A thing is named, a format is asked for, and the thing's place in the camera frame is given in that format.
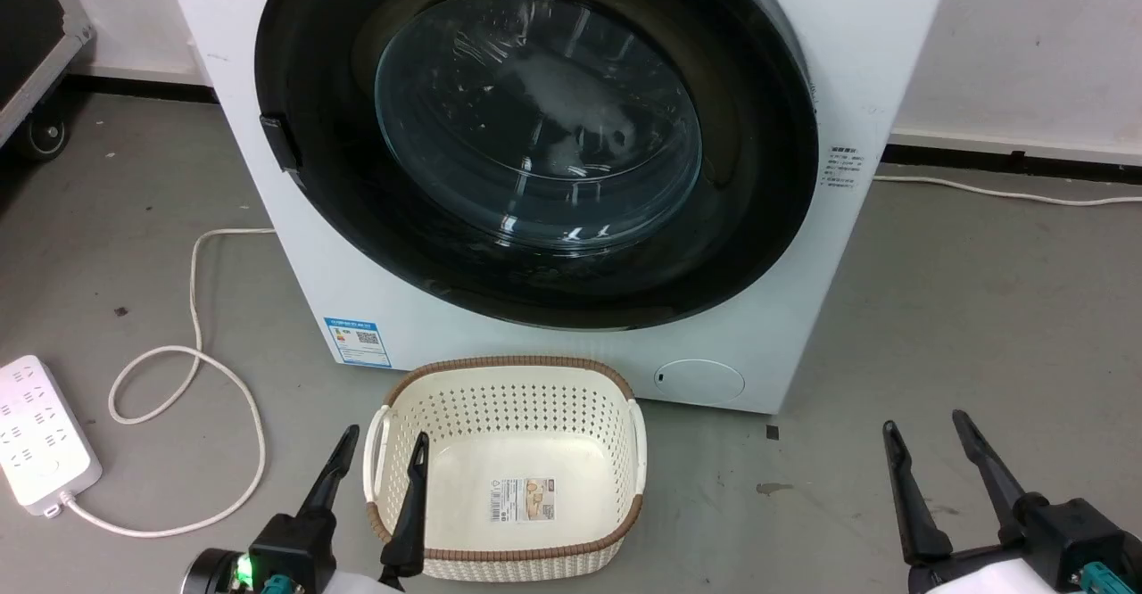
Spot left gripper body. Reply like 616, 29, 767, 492
183, 514, 393, 594

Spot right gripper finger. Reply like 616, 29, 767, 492
883, 422, 954, 566
953, 410, 1025, 543

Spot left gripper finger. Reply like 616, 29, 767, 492
379, 432, 430, 579
294, 425, 360, 524

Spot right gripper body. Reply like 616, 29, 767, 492
908, 493, 1142, 594

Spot round black glass washer door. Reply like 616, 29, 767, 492
254, 0, 820, 331

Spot white front-load washing machine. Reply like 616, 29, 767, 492
159, 0, 957, 415

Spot paper label in basket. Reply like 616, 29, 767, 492
489, 477, 557, 524

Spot cream perforated laundry basket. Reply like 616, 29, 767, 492
363, 356, 648, 582

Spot blue energy label sticker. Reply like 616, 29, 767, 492
323, 316, 393, 369

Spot round white filter cover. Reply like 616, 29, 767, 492
654, 359, 746, 403

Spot white power strip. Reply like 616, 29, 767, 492
0, 355, 103, 517

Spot small white text sticker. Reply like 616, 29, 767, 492
825, 144, 866, 192

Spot black caster wheel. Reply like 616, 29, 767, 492
27, 112, 70, 163

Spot black flight case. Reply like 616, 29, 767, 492
0, 0, 96, 147

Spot white power strip cable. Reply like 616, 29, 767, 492
58, 227, 276, 539

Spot white cable along wall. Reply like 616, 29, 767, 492
873, 173, 1142, 208

